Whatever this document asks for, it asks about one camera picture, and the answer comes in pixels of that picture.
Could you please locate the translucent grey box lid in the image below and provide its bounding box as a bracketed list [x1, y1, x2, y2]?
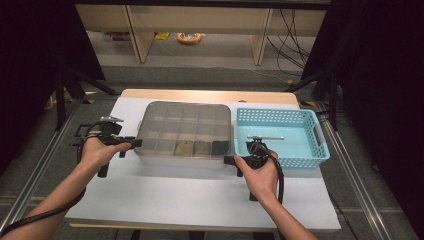
[134, 100, 233, 159]

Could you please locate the beige wooden desk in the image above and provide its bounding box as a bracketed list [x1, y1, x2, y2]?
[73, 3, 329, 67]

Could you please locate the person's left hand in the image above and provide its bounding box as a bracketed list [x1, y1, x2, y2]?
[79, 136, 133, 173]

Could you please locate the aluminium floor rail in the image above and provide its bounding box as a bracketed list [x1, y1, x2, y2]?
[314, 101, 394, 240]
[0, 98, 84, 240]

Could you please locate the white compartment storage box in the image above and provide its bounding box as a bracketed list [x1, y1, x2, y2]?
[134, 100, 233, 169]

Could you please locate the black metal stand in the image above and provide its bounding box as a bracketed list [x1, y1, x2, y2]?
[284, 68, 341, 132]
[54, 66, 119, 131]

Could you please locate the bundle of black cables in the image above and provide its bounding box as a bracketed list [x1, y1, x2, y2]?
[266, 8, 316, 78]

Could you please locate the black curtain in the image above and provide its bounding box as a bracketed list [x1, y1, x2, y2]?
[301, 0, 424, 240]
[0, 0, 107, 178]

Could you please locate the person's right hand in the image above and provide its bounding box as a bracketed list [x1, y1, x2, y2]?
[233, 149, 280, 205]

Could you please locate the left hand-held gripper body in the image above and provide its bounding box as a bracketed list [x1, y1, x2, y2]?
[96, 115, 125, 179]

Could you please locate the right hand-held gripper cable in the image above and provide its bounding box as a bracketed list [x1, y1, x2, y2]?
[266, 151, 285, 205]

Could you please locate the blue plastic basket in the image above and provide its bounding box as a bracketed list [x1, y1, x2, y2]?
[233, 107, 331, 169]

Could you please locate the white floor cable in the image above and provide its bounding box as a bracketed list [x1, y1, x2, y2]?
[229, 66, 291, 84]

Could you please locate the beige sock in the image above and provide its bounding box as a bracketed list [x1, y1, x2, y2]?
[174, 139, 194, 156]

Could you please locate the grey sock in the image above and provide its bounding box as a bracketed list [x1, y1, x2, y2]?
[193, 140, 212, 156]

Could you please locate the black sock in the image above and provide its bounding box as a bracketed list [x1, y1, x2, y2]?
[211, 140, 230, 156]

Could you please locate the orange tape roll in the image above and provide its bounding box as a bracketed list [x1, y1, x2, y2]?
[176, 32, 203, 46]

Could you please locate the purple packet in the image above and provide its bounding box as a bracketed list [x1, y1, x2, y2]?
[105, 31, 132, 42]

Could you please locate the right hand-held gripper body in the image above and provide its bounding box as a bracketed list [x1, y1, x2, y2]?
[244, 134, 286, 202]

